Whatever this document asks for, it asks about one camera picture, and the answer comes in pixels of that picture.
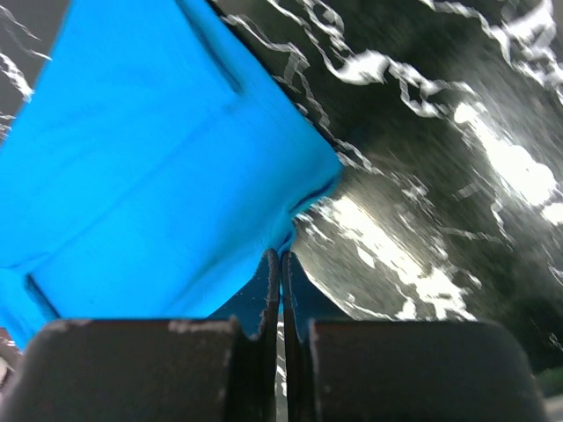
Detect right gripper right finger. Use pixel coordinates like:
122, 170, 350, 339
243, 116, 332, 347
281, 253, 548, 421

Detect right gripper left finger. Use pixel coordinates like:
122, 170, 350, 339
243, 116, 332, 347
1, 251, 279, 421

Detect blue t-shirt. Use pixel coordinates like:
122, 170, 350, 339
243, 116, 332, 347
1, 1, 342, 347

